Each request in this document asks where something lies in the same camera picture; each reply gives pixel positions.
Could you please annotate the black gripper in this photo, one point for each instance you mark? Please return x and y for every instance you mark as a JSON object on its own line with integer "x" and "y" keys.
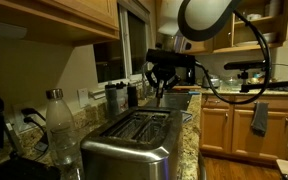
{"x": 164, "y": 71}

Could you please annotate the brown bread slice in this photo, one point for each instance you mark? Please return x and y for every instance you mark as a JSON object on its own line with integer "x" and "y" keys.
{"x": 159, "y": 101}

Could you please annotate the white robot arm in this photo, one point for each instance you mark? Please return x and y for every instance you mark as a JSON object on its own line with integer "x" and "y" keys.
{"x": 210, "y": 13}

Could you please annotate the black jointed mount arm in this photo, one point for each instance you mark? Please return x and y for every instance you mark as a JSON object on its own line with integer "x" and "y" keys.
{"x": 274, "y": 87}

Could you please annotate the stainless steel toaster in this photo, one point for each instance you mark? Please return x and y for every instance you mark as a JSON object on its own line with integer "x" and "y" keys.
{"x": 130, "y": 160}

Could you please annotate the wooden cutting board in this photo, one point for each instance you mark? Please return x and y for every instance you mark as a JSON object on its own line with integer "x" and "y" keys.
{"x": 185, "y": 88}

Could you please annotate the steel kitchen sink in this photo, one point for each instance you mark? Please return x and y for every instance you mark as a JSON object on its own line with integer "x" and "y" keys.
{"x": 177, "y": 101}

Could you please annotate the dark kitchen window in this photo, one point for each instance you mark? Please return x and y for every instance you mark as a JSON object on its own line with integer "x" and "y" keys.
{"x": 137, "y": 43}

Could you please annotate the steel cooking pot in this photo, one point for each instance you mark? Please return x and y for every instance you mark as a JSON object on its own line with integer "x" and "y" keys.
{"x": 212, "y": 82}

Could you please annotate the large dark sports bottle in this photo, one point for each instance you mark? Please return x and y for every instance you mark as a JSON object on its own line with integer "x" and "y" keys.
{"x": 112, "y": 100}

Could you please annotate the white towel bar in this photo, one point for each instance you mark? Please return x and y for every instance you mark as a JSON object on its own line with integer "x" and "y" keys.
{"x": 97, "y": 94}

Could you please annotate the clear glass bowl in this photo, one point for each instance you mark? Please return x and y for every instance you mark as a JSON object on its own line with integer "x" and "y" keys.
{"x": 231, "y": 82}

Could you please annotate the wooden lower cabinet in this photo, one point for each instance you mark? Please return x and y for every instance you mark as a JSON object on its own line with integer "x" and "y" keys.
{"x": 217, "y": 130}

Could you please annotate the open shelf wooden cabinet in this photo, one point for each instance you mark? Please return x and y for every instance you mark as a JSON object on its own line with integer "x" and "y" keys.
{"x": 222, "y": 38}

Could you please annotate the grey hanging towel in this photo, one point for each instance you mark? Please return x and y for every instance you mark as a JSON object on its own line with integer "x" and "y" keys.
{"x": 260, "y": 120}

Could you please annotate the clear glass bottle metal cap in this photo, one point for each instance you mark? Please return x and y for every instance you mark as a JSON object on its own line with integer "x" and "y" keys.
{"x": 59, "y": 116}

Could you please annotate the wooden upper cabinet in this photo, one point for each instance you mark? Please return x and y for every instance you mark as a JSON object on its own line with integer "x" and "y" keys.
{"x": 67, "y": 13}

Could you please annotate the white wall plate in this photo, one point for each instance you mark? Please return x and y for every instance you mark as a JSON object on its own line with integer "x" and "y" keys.
{"x": 83, "y": 97}

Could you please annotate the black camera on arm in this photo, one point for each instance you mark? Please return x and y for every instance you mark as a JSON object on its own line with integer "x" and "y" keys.
{"x": 244, "y": 65}

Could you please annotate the white wall outlet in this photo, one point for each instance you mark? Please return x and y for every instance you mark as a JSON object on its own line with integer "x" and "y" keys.
{"x": 16, "y": 116}

